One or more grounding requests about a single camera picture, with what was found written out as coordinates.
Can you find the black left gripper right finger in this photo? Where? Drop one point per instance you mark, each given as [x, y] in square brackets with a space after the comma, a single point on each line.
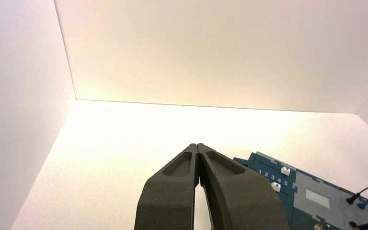
[241, 203]

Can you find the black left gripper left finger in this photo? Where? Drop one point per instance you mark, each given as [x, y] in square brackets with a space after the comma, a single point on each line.
[168, 203]

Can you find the white slider knob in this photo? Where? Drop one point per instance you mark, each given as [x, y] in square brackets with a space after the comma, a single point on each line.
[285, 171]
[276, 187]

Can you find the dark blue grey control box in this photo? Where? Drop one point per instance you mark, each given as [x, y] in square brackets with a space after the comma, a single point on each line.
[301, 192]

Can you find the white display window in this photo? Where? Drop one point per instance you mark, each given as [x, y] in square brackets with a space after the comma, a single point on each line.
[317, 198]

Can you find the metal toggle switch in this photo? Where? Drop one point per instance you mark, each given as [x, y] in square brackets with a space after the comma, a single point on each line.
[319, 227]

